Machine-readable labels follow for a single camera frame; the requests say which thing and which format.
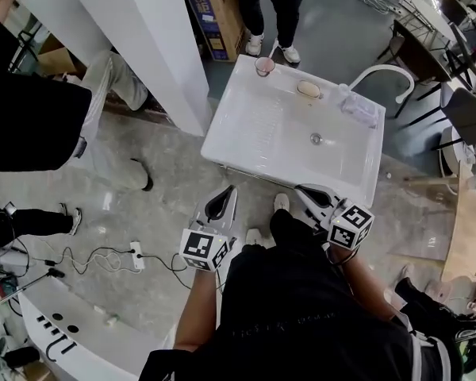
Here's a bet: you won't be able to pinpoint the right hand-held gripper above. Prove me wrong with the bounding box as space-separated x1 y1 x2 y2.
294 183 375 251

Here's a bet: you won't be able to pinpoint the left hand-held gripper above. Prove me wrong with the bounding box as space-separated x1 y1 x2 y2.
178 185 239 273

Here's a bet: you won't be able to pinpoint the clear cup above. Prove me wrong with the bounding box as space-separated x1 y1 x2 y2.
254 56 277 79

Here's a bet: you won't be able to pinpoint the person's left forearm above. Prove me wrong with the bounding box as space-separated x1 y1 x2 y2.
173 266 224 353

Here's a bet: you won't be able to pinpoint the person's right forearm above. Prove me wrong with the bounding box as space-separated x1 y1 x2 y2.
328 246 401 324

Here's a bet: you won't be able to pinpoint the person's right white shoe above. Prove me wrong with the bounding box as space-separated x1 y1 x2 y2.
273 192 291 214

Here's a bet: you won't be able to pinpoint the person's white shoe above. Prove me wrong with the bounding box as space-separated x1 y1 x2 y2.
273 192 291 214
244 228 276 251

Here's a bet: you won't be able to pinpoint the person's black trousers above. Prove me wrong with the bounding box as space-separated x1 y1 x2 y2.
268 208 328 254

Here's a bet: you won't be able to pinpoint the person's left white shoe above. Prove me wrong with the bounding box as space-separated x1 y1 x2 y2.
244 228 276 251

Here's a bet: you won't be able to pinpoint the white sink basin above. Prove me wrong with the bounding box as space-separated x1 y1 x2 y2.
200 53 387 208

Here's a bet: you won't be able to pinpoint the white power strip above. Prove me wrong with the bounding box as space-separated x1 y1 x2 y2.
129 241 147 271

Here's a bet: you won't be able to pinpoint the clear plastic box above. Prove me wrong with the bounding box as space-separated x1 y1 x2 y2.
338 83 382 129

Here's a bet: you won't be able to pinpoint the beige soap bar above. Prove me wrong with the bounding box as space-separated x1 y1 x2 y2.
295 78 323 100

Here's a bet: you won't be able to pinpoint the person's black shirt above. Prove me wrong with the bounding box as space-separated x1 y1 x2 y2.
138 244 463 381

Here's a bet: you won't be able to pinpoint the white curved faucet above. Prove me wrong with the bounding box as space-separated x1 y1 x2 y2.
347 63 417 105

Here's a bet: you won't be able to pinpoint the white round appliance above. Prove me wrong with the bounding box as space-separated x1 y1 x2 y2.
437 125 476 179

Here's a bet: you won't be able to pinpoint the light wooden counter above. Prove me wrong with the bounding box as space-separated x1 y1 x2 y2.
439 160 476 286

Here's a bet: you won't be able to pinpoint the dark grey chair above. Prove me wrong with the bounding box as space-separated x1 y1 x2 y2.
397 80 476 152

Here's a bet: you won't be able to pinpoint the brown wicker chair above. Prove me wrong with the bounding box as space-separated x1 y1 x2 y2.
375 17 454 121

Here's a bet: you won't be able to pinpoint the white fixture with black slots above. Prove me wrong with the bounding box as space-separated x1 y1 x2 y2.
17 275 176 381

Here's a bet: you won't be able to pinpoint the large white counter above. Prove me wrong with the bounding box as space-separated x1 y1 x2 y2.
6 0 212 138

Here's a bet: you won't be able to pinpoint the brown cardboard box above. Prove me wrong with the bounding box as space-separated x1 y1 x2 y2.
184 0 248 64

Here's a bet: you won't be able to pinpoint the white round table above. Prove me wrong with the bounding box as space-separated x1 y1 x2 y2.
409 0 458 36

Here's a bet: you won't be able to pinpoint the teal power tool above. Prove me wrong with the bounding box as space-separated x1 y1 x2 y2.
0 273 20 300

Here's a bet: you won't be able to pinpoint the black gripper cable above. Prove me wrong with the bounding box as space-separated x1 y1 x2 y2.
322 241 360 298

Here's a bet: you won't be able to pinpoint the thin white floor cable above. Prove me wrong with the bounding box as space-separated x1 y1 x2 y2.
90 249 138 274

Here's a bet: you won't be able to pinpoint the black floor cable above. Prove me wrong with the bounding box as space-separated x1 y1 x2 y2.
10 235 192 290

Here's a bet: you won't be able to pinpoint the grey shoulder strap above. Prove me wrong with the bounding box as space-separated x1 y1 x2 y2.
407 322 454 381

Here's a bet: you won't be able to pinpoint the metal rod with black handle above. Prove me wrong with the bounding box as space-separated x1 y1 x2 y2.
0 267 67 306

